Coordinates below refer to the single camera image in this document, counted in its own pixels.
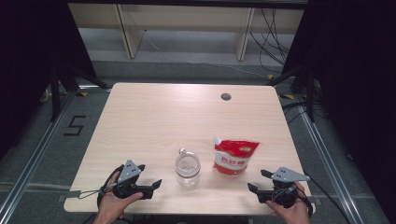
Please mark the metal floor rail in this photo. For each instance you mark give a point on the metal floor rail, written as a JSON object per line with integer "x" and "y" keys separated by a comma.
{"x": 327, "y": 161}
{"x": 34, "y": 161}

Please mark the yellow and black tape piece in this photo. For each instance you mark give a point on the yellow and black tape piece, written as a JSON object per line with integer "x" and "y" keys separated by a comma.
{"x": 287, "y": 96}
{"x": 82, "y": 94}

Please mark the person's left hand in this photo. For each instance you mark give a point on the person's left hand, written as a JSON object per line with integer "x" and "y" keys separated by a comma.
{"x": 110, "y": 208}

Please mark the red and white sugar bag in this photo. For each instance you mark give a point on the red and white sugar bag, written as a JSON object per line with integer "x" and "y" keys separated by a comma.
{"x": 233, "y": 161}

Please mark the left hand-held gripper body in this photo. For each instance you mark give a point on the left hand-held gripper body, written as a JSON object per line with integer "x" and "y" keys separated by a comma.
{"x": 130, "y": 174}

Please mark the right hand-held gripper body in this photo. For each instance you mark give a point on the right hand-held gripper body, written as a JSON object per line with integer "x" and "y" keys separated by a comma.
{"x": 285, "y": 175}

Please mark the black metal stand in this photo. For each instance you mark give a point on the black metal stand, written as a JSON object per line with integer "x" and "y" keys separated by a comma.
{"x": 309, "y": 93}
{"x": 56, "y": 93}

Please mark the light wooden shelf frame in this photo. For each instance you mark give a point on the light wooden shelf frame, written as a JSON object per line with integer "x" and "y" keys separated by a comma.
{"x": 130, "y": 40}

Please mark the clear jar with hinged lid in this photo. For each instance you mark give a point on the clear jar with hinged lid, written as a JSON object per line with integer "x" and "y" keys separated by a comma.
{"x": 187, "y": 174}

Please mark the black curtain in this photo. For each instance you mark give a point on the black curtain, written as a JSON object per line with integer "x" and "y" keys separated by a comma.
{"x": 28, "y": 62}
{"x": 358, "y": 77}

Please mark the person's right hand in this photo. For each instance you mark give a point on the person's right hand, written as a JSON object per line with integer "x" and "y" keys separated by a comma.
{"x": 294, "y": 216}

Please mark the grey tape strip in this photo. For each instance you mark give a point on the grey tape strip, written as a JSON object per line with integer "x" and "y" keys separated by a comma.
{"x": 70, "y": 194}
{"x": 316, "y": 199}

